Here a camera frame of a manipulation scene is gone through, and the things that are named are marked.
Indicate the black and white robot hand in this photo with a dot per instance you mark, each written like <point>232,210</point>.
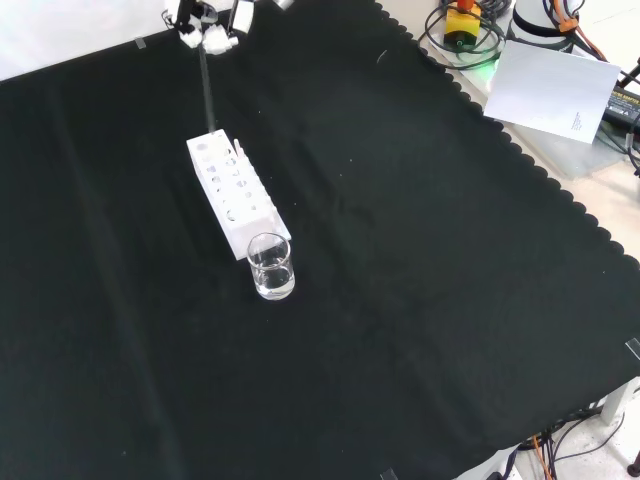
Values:
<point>217,40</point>

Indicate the clear glass rod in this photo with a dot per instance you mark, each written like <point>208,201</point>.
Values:
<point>208,95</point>

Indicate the white test tube rack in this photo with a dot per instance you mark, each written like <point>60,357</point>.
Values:
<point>240,220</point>

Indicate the clear tape strip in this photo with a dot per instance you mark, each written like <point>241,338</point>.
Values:
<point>141,44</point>
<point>633,348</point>
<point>388,474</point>

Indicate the yellow stop button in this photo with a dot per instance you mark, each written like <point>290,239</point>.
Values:
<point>462,25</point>

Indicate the clear glass beaker with water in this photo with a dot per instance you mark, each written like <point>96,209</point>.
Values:
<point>272,280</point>

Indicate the black bench cloth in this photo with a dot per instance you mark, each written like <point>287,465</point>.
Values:
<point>400,250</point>

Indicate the pale board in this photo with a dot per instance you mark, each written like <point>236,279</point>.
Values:
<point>550,90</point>

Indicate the black power adapter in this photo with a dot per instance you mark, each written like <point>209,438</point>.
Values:
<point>625,105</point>

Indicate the white table leg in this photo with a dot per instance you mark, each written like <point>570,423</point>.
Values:
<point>617,402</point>

